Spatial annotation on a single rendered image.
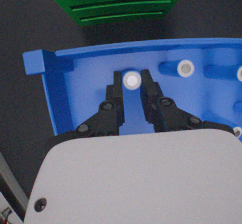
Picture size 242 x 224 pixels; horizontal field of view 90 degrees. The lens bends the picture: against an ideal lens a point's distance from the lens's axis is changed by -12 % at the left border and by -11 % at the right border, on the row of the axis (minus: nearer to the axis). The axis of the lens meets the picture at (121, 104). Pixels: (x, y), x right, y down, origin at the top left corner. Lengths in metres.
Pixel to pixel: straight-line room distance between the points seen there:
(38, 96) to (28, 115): 0.10
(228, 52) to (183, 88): 0.09
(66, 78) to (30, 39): 0.44
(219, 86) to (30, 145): 0.71
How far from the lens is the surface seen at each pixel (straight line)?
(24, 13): 0.67
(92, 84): 0.20
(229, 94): 0.26
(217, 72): 0.20
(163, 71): 0.18
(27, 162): 0.80
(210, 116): 0.22
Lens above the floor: 0.51
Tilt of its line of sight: 76 degrees down
